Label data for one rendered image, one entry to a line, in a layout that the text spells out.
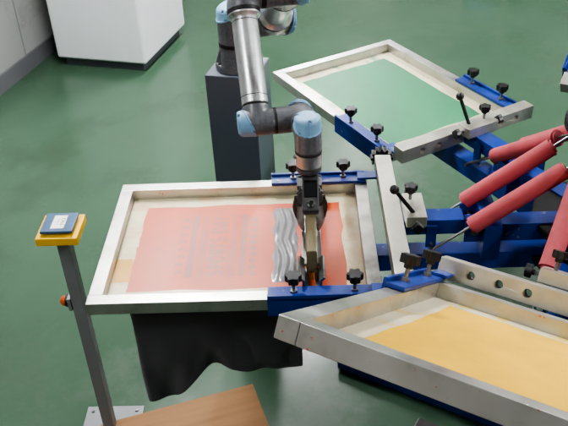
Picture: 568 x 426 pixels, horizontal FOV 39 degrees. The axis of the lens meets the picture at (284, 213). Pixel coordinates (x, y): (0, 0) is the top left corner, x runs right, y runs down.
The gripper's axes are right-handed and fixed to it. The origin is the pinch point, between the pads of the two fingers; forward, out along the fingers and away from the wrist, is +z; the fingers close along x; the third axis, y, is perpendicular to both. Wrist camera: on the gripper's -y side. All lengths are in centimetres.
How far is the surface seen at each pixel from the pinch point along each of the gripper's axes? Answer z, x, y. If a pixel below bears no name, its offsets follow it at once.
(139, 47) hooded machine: 76, 114, 332
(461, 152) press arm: 7, -53, 53
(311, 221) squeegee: -5.1, -0.2, -4.1
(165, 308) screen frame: 4.2, 39.3, -28.6
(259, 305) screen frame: 4.3, 14.2, -28.6
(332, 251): 5.4, -6.1, -4.3
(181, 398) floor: 100, 53, 29
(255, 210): 5.1, 17.0, 17.6
